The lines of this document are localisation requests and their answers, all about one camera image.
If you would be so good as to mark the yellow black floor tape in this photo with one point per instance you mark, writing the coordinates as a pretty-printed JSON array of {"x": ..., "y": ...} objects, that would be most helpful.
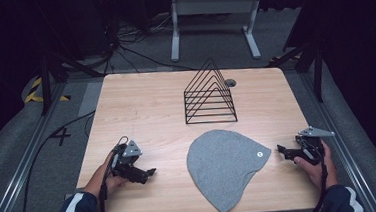
[{"x": 33, "y": 91}]

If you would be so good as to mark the white metal desk frame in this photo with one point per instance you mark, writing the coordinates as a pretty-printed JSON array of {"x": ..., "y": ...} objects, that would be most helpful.
[{"x": 214, "y": 6}]

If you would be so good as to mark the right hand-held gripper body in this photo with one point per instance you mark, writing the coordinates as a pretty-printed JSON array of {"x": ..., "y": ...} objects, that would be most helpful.
[{"x": 311, "y": 147}]

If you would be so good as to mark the person's left hand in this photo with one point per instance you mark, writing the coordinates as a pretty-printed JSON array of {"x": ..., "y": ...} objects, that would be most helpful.
[{"x": 101, "y": 182}]

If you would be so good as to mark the grey knit beanie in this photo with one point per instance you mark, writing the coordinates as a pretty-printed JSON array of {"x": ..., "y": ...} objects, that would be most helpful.
[{"x": 223, "y": 168}]

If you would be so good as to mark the black metal stand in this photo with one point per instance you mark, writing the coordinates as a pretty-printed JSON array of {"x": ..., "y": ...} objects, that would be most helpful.
[
  {"x": 45, "y": 82},
  {"x": 317, "y": 73}
]

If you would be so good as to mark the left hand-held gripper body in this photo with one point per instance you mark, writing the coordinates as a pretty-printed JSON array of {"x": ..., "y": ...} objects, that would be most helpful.
[{"x": 128, "y": 163}]

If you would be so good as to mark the person's right hand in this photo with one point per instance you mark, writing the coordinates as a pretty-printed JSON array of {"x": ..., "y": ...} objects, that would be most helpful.
[{"x": 321, "y": 173}]

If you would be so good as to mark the aluminium floor rail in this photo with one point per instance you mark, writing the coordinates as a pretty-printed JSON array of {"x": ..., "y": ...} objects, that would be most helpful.
[
  {"x": 23, "y": 167},
  {"x": 341, "y": 135}
]

